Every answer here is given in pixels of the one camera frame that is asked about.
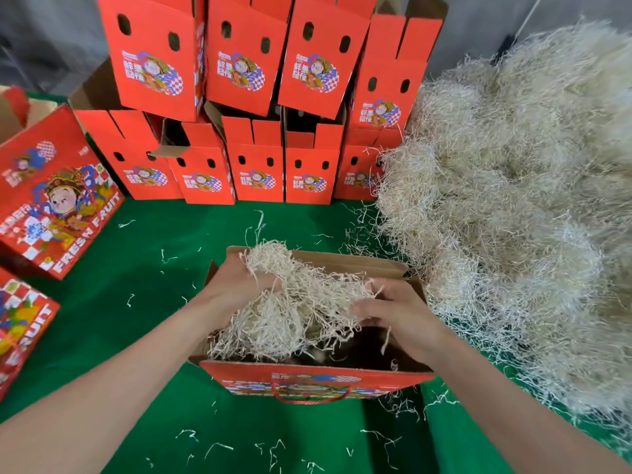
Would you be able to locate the person's right hand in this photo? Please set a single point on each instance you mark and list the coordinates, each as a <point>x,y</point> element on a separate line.
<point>405,316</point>

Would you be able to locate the person's left hand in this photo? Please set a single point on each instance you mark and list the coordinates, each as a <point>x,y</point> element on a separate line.
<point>237,286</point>

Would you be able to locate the small straw filler clump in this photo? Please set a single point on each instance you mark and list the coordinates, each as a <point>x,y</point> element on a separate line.
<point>286,311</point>

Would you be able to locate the red cardboard box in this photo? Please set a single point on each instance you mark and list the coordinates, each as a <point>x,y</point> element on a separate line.
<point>355,177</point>
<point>245,59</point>
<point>318,59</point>
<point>153,59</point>
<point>390,93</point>
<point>314,177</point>
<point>202,177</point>
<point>133,158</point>
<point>316,375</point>
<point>259,172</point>

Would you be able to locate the pile of wood wool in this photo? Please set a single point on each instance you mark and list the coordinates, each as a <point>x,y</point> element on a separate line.
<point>523,192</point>

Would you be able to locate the group of red boxes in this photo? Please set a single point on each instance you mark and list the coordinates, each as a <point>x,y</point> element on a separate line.
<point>54,202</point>

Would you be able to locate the person's right forearm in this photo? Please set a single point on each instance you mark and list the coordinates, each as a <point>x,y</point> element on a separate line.
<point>523,409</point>

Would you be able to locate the person's left forearm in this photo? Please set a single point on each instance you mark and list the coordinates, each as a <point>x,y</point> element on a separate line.
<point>99,400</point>

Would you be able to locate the white pole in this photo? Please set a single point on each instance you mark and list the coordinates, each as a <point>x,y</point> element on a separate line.
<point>530,12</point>

